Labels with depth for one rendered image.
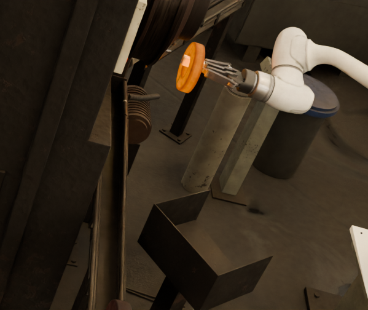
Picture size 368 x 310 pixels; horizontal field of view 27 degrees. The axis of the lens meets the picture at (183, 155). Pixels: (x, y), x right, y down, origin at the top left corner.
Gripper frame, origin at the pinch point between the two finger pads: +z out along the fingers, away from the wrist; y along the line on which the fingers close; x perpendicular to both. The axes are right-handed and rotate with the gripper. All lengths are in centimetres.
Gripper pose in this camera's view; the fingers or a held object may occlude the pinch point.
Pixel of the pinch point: (193, 63)
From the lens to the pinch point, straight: 239.1
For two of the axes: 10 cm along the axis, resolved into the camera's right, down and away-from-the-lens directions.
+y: -0.7, -5.9, 8.1
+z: -9.2, -2.8, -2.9
